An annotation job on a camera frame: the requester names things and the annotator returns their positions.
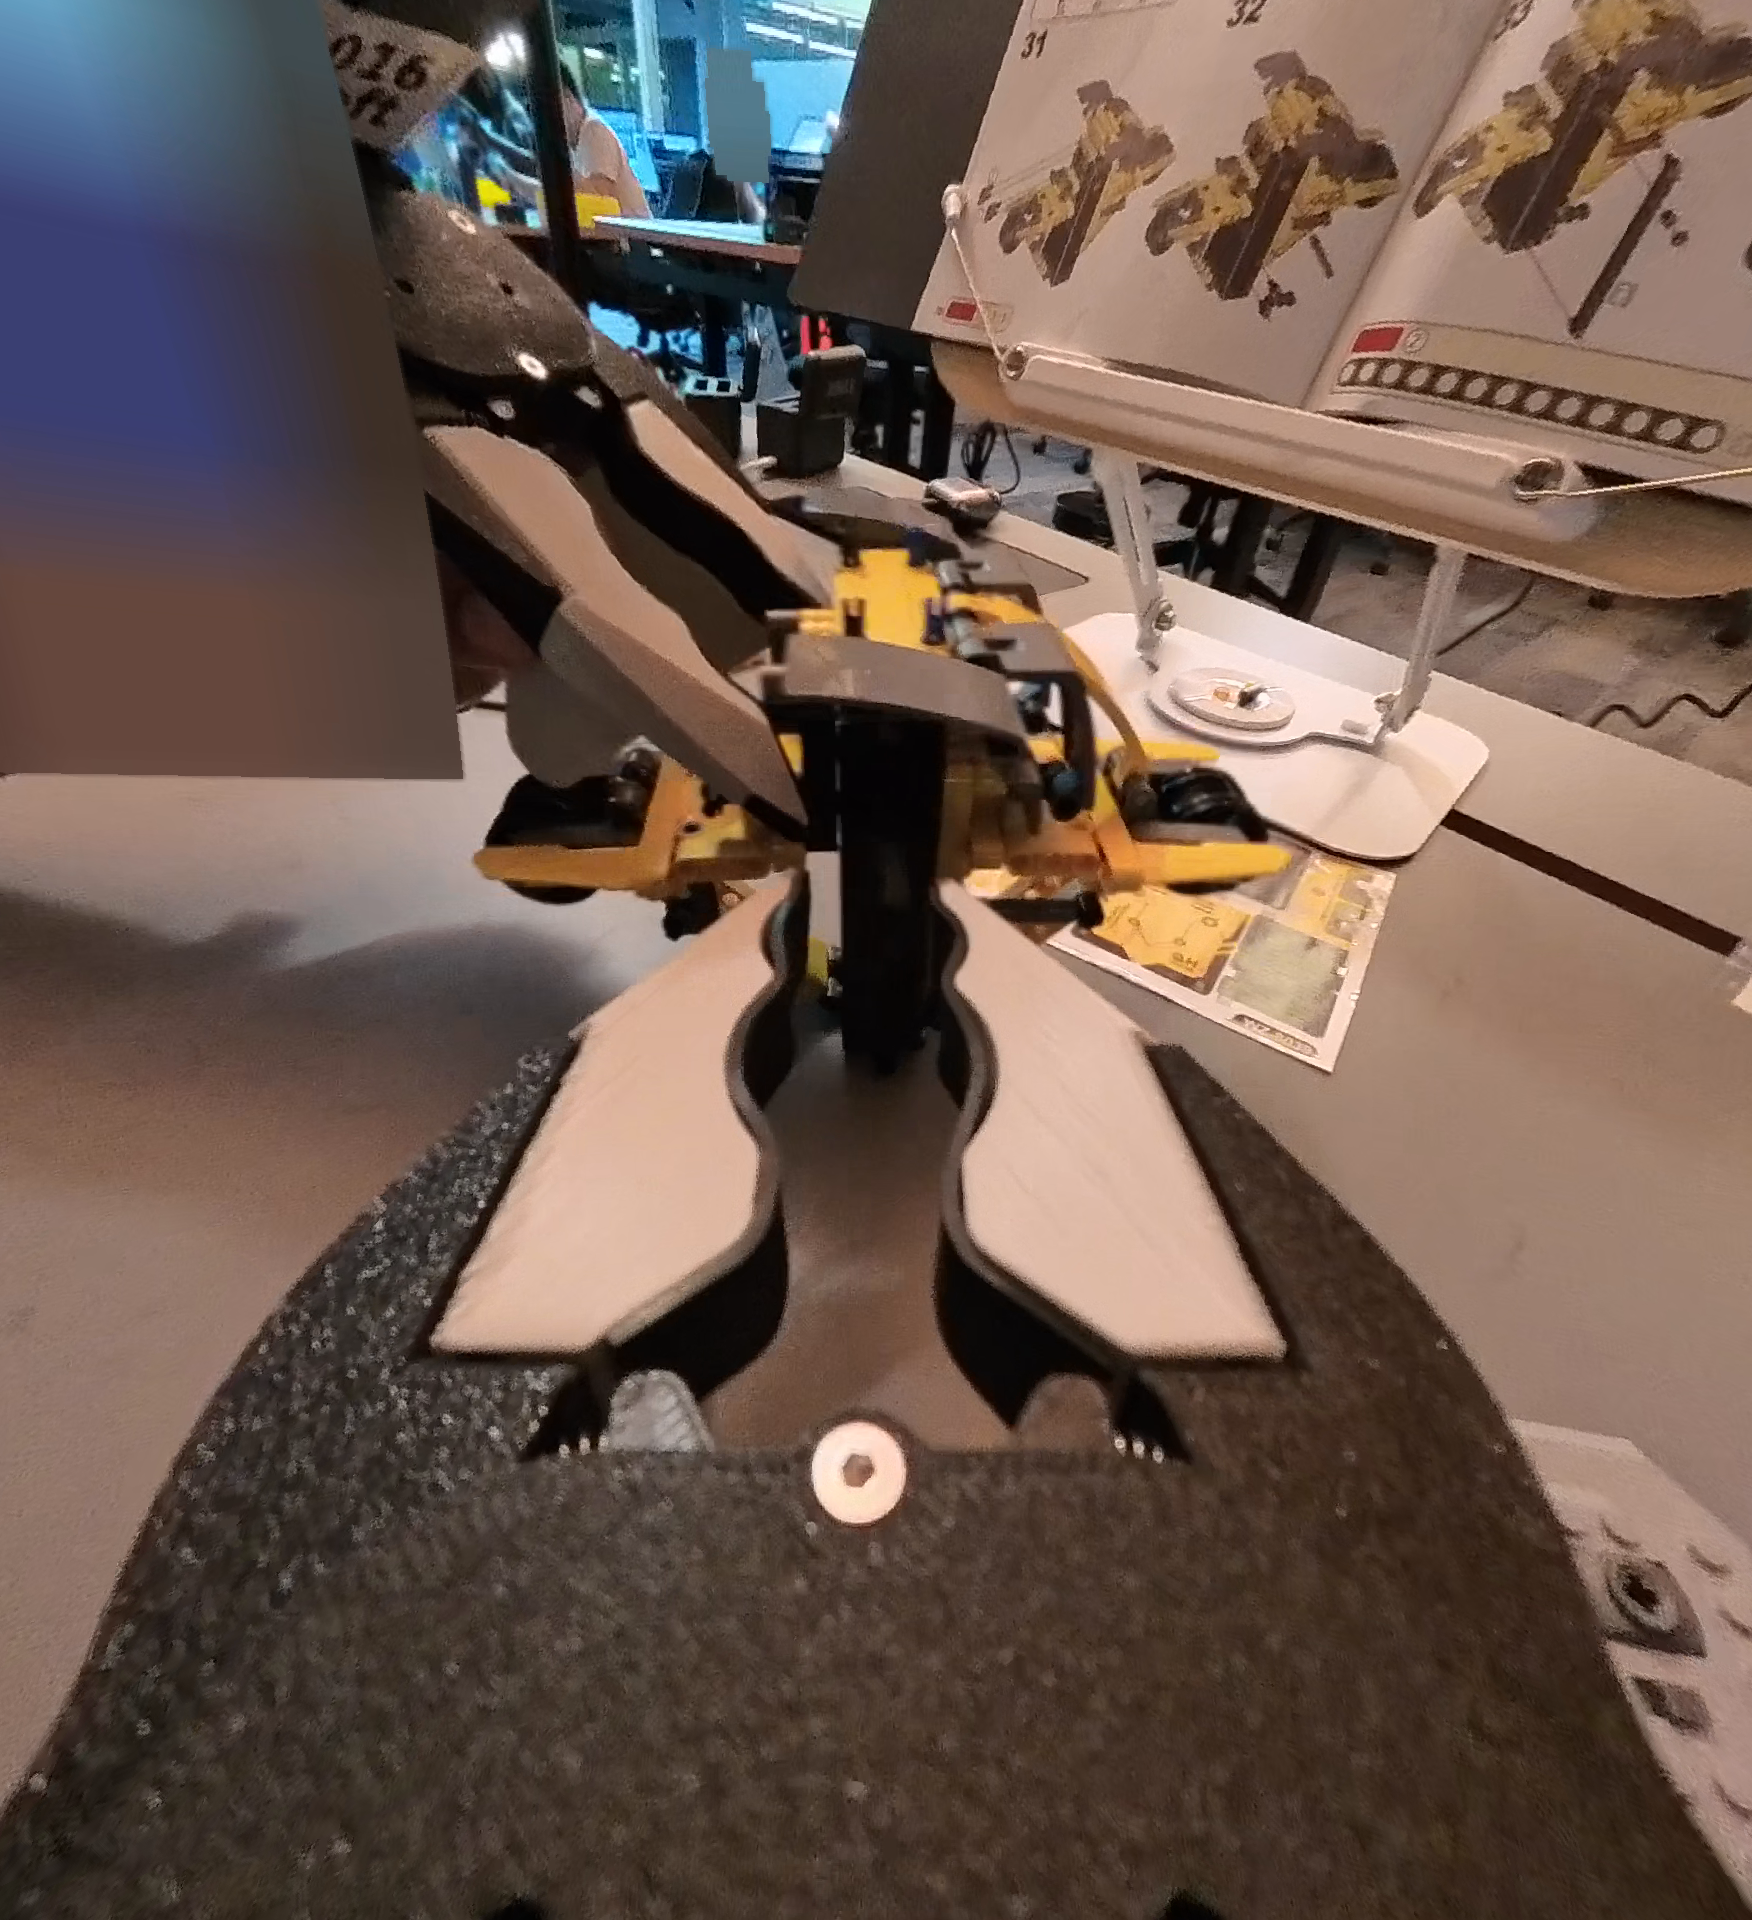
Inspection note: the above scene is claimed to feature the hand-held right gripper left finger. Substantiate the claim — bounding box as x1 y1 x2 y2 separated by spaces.
426 873 819 1360

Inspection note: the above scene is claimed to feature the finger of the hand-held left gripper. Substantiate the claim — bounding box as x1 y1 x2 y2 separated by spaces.
418 423 814 842
577 387 842 662

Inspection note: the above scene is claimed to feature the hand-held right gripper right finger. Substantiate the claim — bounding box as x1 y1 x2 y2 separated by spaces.
933 880 1290 1369

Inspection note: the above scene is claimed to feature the yellow black brick vehicle model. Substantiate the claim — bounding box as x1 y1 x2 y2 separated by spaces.
475 543 1294 1075

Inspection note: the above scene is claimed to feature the black vertical pole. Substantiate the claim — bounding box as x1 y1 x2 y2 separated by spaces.
547 0 587 348

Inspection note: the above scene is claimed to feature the yellow sticker sheet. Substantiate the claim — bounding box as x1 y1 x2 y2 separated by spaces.
1044 847 1397 1075

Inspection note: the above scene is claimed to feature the black board panel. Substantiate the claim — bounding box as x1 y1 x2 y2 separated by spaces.
788 0 1029 336

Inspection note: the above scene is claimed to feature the white metal book stand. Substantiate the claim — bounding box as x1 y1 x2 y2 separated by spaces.
928 338 1752 864

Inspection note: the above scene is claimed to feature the open instruction booklet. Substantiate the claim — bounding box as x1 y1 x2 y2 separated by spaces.
913 0 1752 468

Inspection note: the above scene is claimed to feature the grey remote controller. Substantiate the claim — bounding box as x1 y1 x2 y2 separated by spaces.
1513 1418 1752 1920

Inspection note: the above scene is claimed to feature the coiled black floor cable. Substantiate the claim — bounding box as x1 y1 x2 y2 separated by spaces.
1598 680 1752 741

